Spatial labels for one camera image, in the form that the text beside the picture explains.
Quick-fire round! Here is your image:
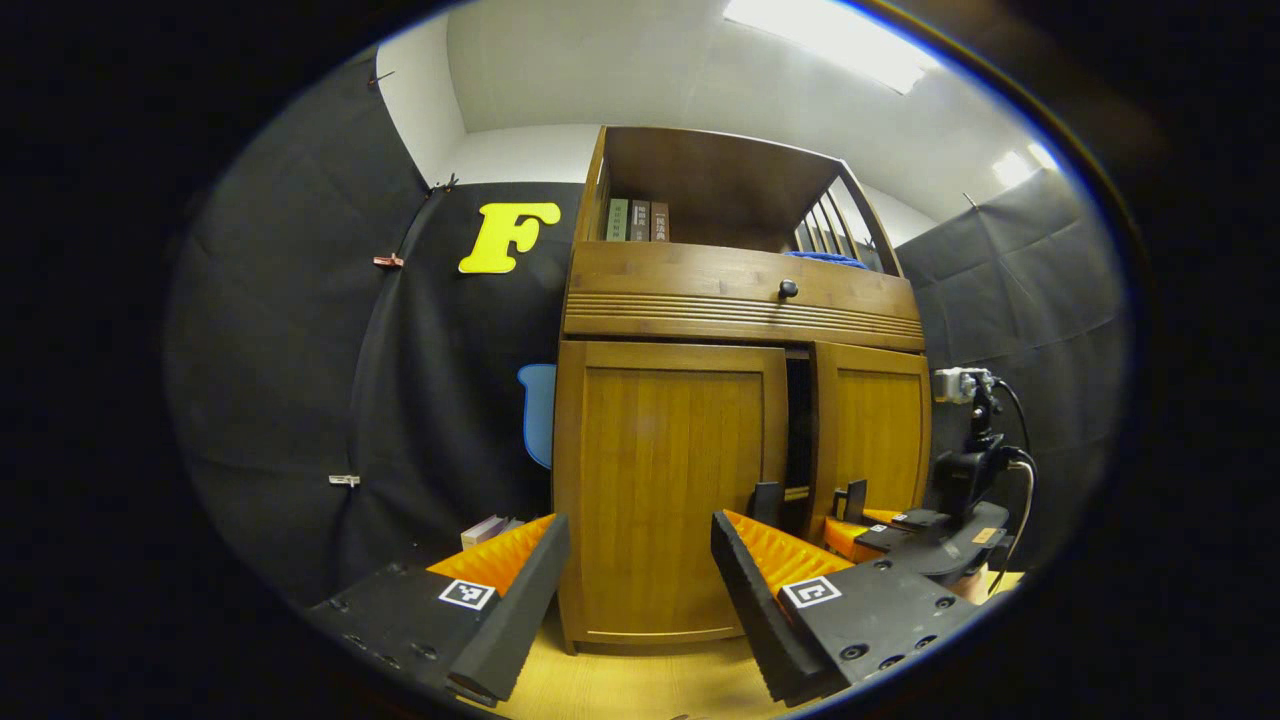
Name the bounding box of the wooden double-door shoe cabinet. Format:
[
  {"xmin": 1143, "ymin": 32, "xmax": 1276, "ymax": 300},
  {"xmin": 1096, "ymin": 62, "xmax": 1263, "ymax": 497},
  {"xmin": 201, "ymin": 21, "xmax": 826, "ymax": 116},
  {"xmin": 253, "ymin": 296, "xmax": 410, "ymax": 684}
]
[{"xmin": 552, "ymin": 125, "xmax": 933, "ymax": 656}]

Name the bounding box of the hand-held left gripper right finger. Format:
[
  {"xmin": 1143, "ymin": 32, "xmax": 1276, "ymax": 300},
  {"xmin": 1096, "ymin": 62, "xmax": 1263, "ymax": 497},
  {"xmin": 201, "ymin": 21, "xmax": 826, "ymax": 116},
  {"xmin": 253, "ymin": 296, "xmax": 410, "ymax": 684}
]
[{"xmin": 711, "ymin": 508, "xmax": 986, "ymax": 707}]

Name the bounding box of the wooden shoe cabinet door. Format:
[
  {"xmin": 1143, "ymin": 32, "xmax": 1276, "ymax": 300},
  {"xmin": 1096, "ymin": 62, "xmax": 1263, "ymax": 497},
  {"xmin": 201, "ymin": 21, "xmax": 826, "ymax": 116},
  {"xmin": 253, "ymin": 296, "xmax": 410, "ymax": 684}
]
[
  {"xmin": 580, "ymin": 340, "xmax": 791, "ymax": 646},
  {"xmin": 808, "ymin": 342, "xmax": 933, "ymax": 546}
]

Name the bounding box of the black backdrop cloth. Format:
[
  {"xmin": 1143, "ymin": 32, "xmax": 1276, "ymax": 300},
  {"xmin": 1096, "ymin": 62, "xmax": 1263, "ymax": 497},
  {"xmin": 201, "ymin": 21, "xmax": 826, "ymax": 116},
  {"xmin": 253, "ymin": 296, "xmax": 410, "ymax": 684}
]
[
  {"xmin": 895, "ymin": 168, "xmax": 1133, "ymax": 573},
  {"xmin": 165, "ymin": 45, "xmax": 591, "ymax": 611}
]

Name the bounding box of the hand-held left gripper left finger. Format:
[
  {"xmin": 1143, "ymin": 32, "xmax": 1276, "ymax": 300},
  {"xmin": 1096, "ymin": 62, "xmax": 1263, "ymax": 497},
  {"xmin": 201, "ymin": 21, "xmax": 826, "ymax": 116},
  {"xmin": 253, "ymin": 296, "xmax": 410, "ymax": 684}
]
[{"xmin": 305, "ymin": 514, "xmax": 572, "ymax": 709}]

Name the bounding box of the large ceiling light panel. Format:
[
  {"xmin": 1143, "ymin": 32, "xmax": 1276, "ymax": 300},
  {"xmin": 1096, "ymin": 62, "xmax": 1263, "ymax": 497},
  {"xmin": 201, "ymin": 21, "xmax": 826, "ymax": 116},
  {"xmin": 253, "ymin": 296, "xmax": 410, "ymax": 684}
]
[{"xmin": 722, "ymin": 0, "xmax": 943, "ymax": 96}]

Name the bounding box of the black cable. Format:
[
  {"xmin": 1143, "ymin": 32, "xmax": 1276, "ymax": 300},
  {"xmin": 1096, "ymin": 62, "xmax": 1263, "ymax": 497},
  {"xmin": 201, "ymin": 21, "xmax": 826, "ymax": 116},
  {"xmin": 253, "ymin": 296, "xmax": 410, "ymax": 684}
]
[{"xmin": 992, "ymin": 377, "xmax": 1039, "ymax": 593}]

